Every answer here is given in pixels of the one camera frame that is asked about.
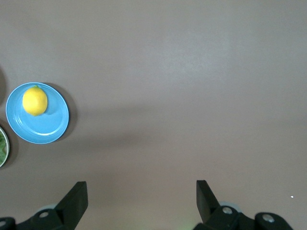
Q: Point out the pink plate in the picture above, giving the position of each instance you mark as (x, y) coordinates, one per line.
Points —
(7, 146)

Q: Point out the blue plate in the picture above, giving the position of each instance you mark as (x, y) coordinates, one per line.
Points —
(45, 127)

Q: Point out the yellow lemon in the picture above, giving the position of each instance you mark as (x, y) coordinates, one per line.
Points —
(34, 101)

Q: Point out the green lettuce leaf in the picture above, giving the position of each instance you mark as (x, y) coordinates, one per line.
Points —
(1, 148)

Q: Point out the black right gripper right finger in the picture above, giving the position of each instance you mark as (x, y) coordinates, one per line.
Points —
(211, 213)

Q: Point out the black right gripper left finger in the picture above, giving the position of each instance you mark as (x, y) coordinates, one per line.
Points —
(69, 210)

